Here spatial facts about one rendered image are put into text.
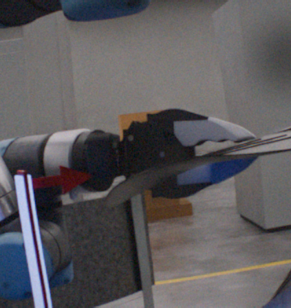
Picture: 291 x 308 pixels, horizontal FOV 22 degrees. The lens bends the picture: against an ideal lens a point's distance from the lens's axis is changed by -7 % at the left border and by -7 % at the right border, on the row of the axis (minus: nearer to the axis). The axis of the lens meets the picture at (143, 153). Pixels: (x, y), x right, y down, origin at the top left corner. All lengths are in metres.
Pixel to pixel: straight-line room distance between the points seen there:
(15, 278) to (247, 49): 6.12
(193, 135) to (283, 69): 6.10
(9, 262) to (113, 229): 2.01
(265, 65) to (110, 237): 4.29
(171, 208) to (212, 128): 8.06
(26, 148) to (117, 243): 1.90
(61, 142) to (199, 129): 0.17
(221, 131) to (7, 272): 0.27
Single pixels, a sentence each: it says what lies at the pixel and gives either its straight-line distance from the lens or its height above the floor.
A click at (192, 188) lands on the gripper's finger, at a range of 0.80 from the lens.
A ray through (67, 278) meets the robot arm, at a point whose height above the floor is 1.03.
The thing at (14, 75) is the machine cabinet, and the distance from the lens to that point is 6.72.
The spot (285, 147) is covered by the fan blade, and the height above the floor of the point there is 1.18.
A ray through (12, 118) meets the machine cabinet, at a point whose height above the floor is 1.33.
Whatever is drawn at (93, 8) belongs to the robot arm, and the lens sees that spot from 0.58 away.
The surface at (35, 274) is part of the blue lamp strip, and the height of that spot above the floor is 1.10.
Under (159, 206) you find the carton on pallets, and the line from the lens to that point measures 8.84.
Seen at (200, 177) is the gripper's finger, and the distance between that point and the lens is 0.80.
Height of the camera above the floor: 1.23
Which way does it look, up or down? 3 degrees down
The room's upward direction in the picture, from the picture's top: 7 degrees counter-clockwise
